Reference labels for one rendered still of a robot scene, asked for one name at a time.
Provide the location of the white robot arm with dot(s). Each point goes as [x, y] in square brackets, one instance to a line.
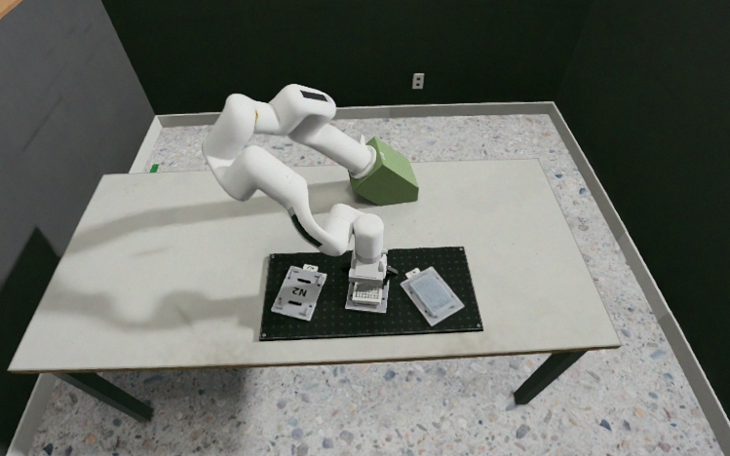
[255, 168]

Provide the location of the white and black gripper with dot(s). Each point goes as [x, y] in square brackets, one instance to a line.
[381, 268]

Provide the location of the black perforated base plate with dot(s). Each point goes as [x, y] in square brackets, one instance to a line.
[330, 319]

